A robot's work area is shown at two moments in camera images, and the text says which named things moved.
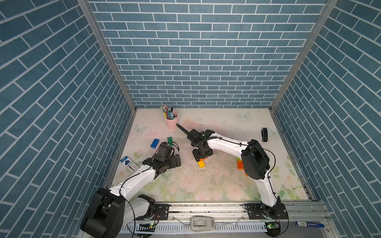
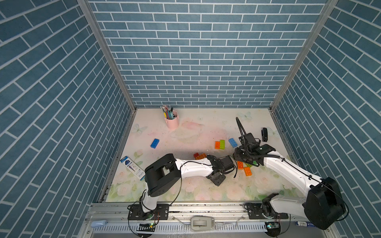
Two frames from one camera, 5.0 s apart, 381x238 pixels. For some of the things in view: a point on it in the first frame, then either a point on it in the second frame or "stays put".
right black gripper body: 199,154 to 241,155
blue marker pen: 316,225 stays put
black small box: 264,133 stays put
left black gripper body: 171,162 to 218,179
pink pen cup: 171,123 stays put
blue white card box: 134,167 stays put
